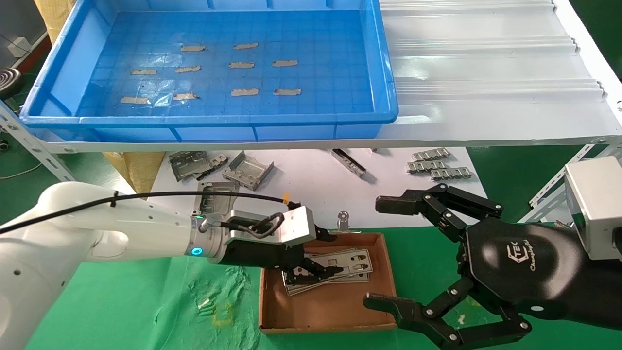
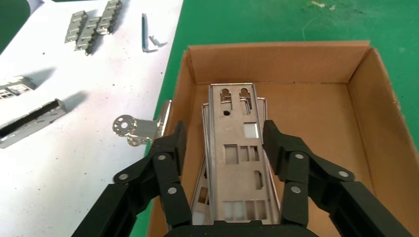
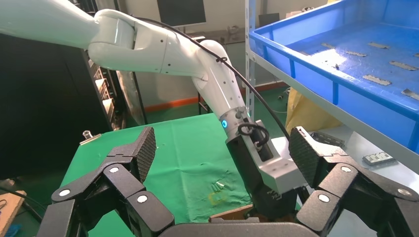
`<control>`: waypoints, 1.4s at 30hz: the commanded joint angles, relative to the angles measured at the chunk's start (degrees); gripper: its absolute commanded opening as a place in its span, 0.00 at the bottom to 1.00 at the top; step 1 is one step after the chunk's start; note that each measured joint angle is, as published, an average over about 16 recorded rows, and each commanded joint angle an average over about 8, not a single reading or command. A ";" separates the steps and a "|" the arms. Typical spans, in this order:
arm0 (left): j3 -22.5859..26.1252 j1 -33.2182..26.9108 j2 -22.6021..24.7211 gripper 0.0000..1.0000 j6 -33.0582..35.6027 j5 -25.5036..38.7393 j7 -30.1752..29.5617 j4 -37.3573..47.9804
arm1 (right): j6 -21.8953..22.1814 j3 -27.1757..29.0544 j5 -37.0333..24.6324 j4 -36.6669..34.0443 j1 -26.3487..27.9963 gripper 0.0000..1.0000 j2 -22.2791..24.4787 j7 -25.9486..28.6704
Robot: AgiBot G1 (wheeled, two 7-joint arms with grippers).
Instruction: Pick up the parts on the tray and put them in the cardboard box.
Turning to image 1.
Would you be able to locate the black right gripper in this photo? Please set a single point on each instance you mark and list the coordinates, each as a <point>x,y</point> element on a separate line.
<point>534,272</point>

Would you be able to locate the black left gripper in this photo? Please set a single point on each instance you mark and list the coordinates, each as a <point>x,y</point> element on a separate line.
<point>257,255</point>

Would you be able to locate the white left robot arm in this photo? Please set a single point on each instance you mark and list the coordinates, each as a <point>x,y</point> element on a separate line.
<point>97,228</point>

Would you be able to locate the brown cardboard box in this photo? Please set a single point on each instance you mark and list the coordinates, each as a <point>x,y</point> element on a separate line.
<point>330,306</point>

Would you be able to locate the blue plastic tray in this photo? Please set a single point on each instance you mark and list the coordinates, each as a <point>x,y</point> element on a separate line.
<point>316,73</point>

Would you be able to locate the small white adapter box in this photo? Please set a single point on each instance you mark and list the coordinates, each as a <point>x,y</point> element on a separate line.
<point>19,46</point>

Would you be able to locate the silver binder clip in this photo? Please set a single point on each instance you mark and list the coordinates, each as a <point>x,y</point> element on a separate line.
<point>343,221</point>

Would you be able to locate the white flat shelf board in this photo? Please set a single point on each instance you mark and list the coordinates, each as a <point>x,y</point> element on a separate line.
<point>320,204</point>

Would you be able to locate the silver comb-shaped metal strip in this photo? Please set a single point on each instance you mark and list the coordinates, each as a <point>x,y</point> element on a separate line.
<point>452,174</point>
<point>430,155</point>
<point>425,167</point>

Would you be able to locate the narrow perforated metal bar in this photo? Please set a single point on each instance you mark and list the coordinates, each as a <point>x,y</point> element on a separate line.
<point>350,164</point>

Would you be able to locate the flat grey metal plate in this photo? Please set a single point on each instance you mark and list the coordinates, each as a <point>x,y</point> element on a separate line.
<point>216,206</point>

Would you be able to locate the brown tape piece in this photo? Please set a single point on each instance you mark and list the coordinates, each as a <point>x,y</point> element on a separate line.
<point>193,48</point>
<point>245,46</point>
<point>241,64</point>
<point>244,92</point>
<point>188,69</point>
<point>286,92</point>
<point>144,72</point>
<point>285,63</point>
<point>185,96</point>
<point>134,100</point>

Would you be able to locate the green tablecloth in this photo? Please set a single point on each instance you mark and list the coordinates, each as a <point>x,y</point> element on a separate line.
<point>146,301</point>

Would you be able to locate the white ribbed shelf board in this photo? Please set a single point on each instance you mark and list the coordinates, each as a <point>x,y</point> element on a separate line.
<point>486,73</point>

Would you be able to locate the yellow woven sack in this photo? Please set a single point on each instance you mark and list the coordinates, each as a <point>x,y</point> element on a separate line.
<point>136,170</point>
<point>56,17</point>

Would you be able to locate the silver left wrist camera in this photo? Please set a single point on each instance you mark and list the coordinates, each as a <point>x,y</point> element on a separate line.
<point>296,226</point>

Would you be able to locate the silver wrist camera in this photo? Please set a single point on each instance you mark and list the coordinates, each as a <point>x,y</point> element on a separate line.
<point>597,204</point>
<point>296,226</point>

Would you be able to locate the folded grey metal bracket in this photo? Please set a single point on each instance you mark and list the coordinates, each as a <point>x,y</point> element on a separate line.
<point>248,172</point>

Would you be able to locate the white slotted shelf post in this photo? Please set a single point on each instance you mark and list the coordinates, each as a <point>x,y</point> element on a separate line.
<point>53,164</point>
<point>549,192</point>

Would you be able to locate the grey stamped metal bracket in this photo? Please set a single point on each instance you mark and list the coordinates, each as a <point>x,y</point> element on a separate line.
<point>187,165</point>

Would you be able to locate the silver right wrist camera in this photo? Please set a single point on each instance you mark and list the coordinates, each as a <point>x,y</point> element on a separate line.
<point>597,204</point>

